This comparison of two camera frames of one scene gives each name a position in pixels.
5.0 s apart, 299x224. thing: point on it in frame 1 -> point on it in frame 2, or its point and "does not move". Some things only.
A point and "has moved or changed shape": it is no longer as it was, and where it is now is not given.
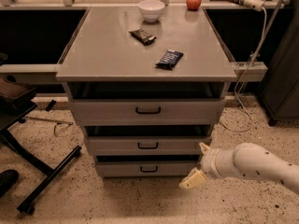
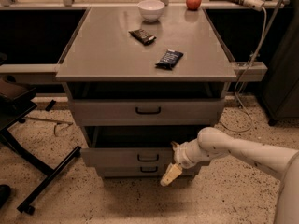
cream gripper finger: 194,179 -> 171,174
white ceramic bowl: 151,10 does not move
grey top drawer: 147,111 does not move
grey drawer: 146,146 has moved or changed shape
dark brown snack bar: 143,36 does not move
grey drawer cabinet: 147,84 does not move
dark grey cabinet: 278,88 does not move
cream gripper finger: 204,147 -> 175,145
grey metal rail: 29,73 does not move
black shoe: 7,179 -> 5,193
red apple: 193,2 does not move
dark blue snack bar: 169,59 does not move
